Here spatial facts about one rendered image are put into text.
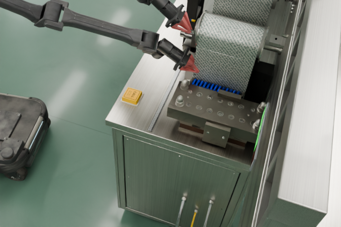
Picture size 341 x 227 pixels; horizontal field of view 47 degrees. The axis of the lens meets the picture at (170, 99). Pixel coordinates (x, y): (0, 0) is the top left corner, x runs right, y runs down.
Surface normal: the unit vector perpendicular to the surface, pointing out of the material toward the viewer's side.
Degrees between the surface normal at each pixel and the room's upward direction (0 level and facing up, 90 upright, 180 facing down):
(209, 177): 90
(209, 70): 91
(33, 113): 0
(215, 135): 90
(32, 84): 0
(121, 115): 0
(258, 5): 92
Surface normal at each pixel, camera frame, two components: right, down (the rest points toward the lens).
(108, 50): 0.07, -0.66
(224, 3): -0.32, 0.71
